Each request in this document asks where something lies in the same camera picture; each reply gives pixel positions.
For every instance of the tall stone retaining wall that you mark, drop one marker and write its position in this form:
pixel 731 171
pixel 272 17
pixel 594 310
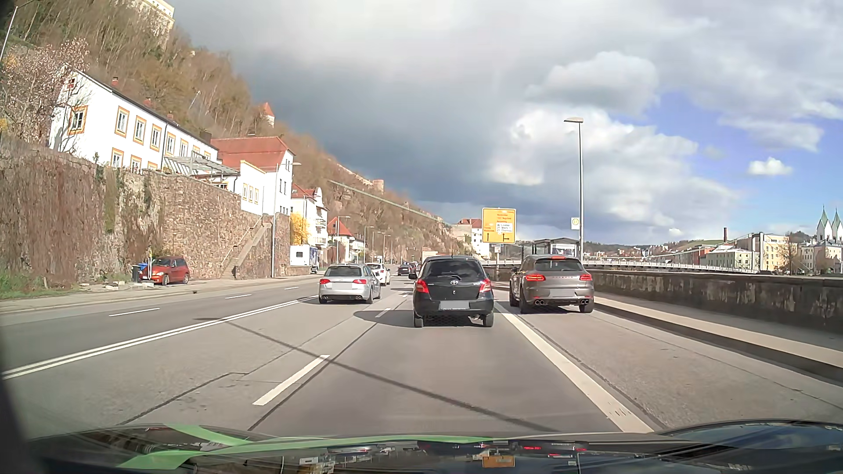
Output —
pixel 191 224

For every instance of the row of lamp posts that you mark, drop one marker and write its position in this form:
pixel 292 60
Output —
pixel 375 243

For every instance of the white car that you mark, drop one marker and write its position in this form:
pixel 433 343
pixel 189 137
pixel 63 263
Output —
pixel 380 271

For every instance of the bare blossoming tree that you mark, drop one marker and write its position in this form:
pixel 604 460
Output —
pixel 36 85

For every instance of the road markings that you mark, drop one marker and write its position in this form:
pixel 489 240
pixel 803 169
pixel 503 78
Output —
pixel 579 378

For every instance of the red parked car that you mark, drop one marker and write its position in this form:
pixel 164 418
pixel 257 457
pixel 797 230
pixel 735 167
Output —
pixel 167 270

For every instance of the yellow direction sign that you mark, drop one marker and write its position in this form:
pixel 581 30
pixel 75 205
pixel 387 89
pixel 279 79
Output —
pixel 498 226

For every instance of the low stone parapet wall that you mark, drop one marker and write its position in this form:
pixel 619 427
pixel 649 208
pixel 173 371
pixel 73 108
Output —
pixel 724 295

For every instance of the car's own bonnet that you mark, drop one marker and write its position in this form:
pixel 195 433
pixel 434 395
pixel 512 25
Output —
pixel 421 451

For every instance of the church with green spires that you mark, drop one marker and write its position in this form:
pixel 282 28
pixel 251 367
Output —
pixel 828 227

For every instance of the grey asphalt road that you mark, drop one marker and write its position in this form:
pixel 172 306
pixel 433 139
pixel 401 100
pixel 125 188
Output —
pixel 421 368

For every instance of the white building with yellow windows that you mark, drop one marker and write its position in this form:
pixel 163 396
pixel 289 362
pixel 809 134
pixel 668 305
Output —
pixel 125 128

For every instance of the pavement beside retaining wall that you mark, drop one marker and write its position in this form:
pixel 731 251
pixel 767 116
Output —
pixel 99 293

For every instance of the white railing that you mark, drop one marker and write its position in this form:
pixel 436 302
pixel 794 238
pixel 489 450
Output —
pixel 658 265

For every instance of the silver estate car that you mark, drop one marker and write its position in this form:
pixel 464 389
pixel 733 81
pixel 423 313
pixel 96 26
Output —
pixel 348 283

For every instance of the black hatchback car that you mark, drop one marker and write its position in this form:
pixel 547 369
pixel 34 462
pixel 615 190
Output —
pixel 453 289

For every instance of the white house with red roof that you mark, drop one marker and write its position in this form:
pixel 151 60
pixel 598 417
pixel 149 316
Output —
pixel 260 171

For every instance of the row of town buildings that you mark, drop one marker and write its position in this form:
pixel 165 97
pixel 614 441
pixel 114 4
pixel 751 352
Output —
pixel 731 253

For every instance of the yellow-leaved bush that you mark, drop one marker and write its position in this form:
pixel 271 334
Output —
pixel 299 230

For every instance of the queue of cars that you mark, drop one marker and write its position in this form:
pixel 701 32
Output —
pixel 408 268

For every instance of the wooded hillside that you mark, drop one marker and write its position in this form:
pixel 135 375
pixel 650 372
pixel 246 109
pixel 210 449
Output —
pixel 211 85

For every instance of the tall lamp post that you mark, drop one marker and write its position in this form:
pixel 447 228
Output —
pixel 580 191

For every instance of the bus shelter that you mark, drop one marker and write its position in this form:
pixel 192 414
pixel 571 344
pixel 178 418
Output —
pixel 553 246

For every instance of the white building with red roof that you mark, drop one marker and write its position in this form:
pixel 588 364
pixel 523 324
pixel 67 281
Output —
pixel 473 235

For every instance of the grey-brown SUV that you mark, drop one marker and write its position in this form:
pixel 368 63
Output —
pixel 552 282

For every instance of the white house with balconies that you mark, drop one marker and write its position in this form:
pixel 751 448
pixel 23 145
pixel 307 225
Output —
pixel 309 214

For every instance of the pavement beside parapet wall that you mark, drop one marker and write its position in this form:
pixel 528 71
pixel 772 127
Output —
pixel 757 339

